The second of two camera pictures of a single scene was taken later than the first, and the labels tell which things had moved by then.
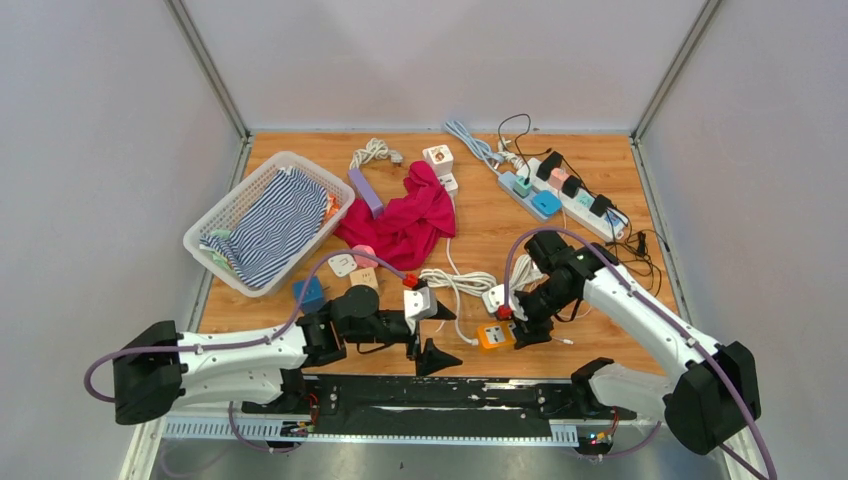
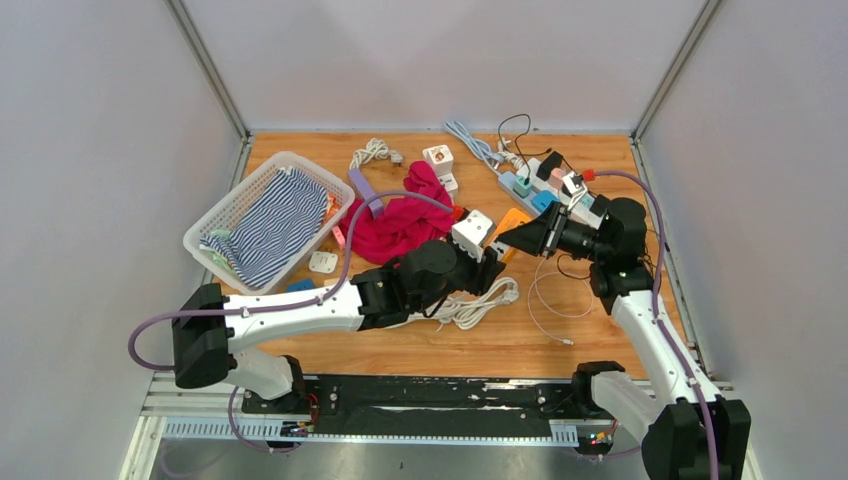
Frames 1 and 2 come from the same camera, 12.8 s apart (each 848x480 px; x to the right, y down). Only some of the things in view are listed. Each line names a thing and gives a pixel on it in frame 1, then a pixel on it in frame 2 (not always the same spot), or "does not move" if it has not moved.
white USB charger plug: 342,264 → 323,262
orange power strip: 497,334 → 513,218
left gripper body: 392,331 → 473,276
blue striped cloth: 276,230 does not move
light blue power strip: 506,181 does not move
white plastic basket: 269,222 does not move
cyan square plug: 546,203 does not move
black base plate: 430,405 does not move
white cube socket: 440,157 does not move
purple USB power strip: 366,193 does not move
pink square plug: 365,261 → 339,236
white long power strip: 611,225 does not move
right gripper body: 551,301 → 577,239
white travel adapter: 449,183 does not move
